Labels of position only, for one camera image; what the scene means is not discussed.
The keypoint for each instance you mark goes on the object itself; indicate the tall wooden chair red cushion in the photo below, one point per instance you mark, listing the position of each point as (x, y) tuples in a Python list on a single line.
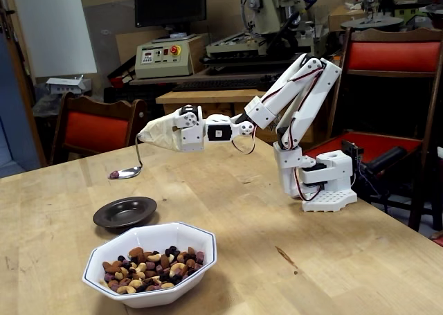
[(391, 55)]

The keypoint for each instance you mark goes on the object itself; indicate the black computer monitor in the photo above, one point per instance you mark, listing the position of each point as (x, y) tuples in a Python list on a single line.
[(169, 3)]

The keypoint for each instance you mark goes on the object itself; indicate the dark brown small plate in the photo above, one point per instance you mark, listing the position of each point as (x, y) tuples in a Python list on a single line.
[(121, 213)]

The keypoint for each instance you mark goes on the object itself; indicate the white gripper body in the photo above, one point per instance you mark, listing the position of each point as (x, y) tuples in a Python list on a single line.
[(190, 137)]

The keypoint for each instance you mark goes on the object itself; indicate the bent metal spoon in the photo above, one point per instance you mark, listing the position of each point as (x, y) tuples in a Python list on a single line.
[(129, 172)]

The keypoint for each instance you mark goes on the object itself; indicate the white moving gripper finger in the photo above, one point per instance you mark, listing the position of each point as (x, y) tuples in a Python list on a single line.
[(187, 122)]

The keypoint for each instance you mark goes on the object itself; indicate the mixed nuts and dried fruit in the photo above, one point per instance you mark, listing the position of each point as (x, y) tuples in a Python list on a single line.
[(152, 270)]

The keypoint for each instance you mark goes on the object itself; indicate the beige masking tape wrap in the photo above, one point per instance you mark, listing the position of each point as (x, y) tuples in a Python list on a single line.
[(159, 133)]

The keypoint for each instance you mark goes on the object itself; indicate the black plastic crate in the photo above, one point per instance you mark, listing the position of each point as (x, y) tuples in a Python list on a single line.
[(131, 93)]

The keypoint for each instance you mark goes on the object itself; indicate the white wall panel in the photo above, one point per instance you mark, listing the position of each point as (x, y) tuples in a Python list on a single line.
[(52, 27)]

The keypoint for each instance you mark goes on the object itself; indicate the black desk gadget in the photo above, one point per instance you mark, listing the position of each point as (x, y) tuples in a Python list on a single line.
[(268, 83)]

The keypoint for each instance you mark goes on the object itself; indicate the beige control box red button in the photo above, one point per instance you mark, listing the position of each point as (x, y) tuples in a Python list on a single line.
[(162, 64)]

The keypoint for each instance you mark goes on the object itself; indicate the beige milling machine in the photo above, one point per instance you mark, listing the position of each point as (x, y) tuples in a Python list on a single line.
[(263, 10)]

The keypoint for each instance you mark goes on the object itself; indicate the robot controller circuit board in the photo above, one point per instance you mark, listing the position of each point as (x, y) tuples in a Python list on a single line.
[(353, 150)]

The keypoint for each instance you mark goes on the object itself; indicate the small white model box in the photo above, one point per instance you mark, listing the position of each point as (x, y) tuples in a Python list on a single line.
[(65, 84)]

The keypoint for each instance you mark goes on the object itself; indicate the brown cardboard box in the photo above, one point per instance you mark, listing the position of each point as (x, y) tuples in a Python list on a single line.
[(341, 19)]

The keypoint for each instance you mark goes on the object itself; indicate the black keyboard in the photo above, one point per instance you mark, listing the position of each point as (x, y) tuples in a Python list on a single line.
[(214, 85)]

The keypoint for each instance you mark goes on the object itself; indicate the small metal machine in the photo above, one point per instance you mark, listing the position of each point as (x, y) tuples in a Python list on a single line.
[(368, 0)]

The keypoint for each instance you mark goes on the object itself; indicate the dark round platform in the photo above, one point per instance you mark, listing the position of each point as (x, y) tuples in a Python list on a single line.
[(372, 22)]

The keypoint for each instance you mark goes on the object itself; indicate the light wooden desk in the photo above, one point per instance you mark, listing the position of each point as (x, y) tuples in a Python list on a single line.
[(207, 97)]

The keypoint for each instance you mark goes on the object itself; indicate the white octagonal bowl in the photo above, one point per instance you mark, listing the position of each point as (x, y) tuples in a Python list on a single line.
[(138, 235)]

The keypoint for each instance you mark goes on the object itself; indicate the low wooden chair red cushion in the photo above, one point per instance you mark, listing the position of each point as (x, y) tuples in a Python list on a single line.
[(97, 131)]

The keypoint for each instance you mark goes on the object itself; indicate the white five-joint robot arm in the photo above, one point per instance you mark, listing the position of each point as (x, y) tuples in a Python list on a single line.
[(287, 169)]

